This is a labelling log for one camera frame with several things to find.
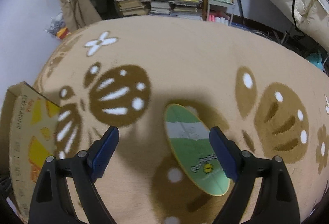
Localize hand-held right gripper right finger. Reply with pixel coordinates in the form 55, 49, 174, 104
209, 126, 301, 224

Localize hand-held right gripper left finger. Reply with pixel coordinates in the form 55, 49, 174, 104
28, 126, 120, 224

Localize green oval board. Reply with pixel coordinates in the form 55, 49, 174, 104
164, 104, 231, 197

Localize brown cardboard box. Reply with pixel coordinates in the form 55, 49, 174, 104
0, 82, 62, 223

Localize beige patterned blanket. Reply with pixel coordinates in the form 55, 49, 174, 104
8, 17, 329, 224

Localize teal round object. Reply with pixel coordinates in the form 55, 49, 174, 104
306, 53, 323, 70

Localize clear bag of plush toys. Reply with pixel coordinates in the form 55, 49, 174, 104
44, 12, 71, 39

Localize row of pink white bottles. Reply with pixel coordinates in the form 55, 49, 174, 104
209, 14, 229, 25

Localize beige trousers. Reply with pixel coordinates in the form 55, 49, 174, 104
58, 0, 103, 31

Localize pile of flat books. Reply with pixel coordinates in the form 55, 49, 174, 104
149, 0, 203, 20

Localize stack of old books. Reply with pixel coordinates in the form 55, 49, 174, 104
114, 0, 149, 17

